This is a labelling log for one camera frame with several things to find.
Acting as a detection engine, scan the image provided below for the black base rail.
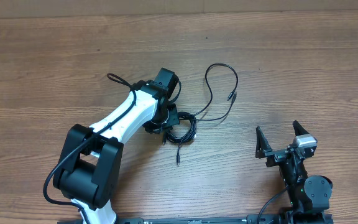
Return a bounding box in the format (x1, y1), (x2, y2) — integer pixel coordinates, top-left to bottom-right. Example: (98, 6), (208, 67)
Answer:
(57, 214), (334, 224)

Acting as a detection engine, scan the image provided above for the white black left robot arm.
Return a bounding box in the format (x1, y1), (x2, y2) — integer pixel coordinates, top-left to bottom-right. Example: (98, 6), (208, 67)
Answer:
(43, 68), (180, 223)

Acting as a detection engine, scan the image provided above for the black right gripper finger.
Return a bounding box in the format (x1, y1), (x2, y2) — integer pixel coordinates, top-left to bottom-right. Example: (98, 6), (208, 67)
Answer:
(292, 120), (307, 136)
(255, 126), (272, 158)

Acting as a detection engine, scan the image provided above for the short black usb cable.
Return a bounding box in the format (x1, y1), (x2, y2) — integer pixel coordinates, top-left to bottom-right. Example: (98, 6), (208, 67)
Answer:
(194, 63), (239, 122)

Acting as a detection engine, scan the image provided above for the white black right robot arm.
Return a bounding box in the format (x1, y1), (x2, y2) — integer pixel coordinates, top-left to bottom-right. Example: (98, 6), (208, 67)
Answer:
(255, 121), (334, 224)

